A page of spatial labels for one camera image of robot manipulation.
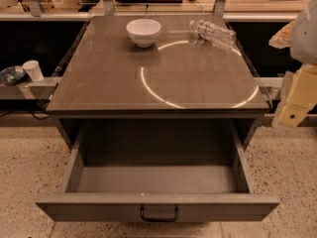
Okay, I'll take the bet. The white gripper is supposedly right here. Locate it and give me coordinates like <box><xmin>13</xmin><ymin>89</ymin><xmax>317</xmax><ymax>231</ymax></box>
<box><xmin>268</xmin><ymin>22</ymin><xmax>317</xmax><ymax>127</ymax></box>

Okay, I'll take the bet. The grey top drawer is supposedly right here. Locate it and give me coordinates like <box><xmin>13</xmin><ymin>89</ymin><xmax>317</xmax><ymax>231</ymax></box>
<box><xmin>36</xmin><ymin>119</ymin><xmax>279</xmax><ymax>222</ymax></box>

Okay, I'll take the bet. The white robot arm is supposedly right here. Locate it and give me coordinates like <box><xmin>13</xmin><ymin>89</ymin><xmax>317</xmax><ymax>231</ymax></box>
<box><xmin>268</xmin><ymin>0</ymin><xmax>317</xmax><ymax>127</ymax></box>

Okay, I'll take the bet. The grey drawer cabinet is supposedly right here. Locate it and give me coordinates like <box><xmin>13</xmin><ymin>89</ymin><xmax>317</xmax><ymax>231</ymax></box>
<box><xmin>45</xmin><ymin>14</ymin><xmax>272</xmax><ymax>151</ymax></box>

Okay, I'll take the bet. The clear plastic water bottle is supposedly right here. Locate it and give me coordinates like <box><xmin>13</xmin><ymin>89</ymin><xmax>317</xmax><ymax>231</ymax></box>
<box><xmin>189</xmin><ymin>20</ymin><xmax>236</xmax><ymax>48</ymax></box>

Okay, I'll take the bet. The white ceramic bowl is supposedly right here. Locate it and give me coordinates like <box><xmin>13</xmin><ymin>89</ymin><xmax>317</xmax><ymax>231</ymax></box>
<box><xmin>126</xmin><ymin>19</ymin><xmax>161</xmax><ymax>48</ymax></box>

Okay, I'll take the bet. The white paper cup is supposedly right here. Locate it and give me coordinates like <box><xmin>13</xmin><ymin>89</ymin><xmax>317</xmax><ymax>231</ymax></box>
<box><xmin>22</xmin><ymin>60</ymin><xmax>44</xmax><ymax>81</ymax></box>

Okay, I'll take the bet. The dark round dish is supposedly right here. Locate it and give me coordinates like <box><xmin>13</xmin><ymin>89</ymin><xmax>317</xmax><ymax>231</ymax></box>
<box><xmin>0</xmin><ymin>65</ymin><xmax>27</xmax><ymax>86</ymax></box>

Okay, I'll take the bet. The black top drawer handle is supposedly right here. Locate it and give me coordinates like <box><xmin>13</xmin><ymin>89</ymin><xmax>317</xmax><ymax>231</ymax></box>
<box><xmin>140</xmin><ymin>205</ymin><xmax>179</xmax><ymax>223</ymax></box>

